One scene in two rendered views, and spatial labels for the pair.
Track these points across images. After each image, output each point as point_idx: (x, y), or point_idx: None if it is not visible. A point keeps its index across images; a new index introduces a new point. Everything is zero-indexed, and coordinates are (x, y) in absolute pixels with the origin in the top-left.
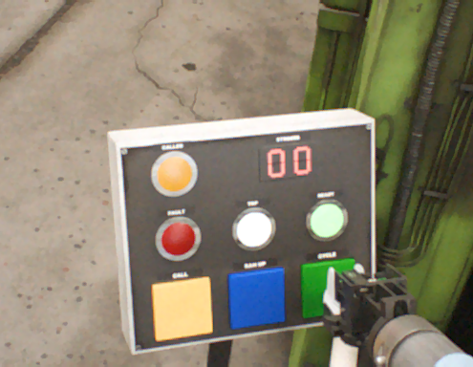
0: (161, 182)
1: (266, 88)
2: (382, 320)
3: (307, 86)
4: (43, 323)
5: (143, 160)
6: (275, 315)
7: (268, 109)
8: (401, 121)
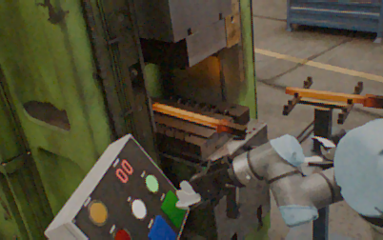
0: (97, 220)
1: None
2: (230, 169)
3: (20, 207)
4: None
5: (83, 217)
6: (172, 235)
7: None
8: None
